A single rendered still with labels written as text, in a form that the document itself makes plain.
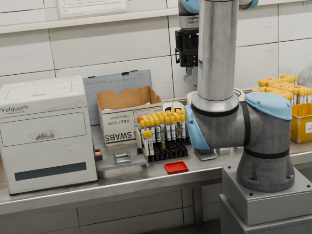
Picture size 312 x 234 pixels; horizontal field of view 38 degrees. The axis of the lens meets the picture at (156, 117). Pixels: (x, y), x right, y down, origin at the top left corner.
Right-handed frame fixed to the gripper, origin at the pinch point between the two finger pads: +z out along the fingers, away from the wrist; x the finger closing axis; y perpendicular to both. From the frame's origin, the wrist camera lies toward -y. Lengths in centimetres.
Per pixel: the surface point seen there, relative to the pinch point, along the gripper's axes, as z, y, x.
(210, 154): 23.0, -1.1, 3.3
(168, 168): 24.1, 14.5, 6.2
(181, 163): 24.2, 9.5, 4.3
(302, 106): 15.3, -42.5, -9.9
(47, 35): -16, 49, -57
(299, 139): 22.6, -34.1, 3.6
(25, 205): 26, 61, 11
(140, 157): 20.4, 23.1, 2.4
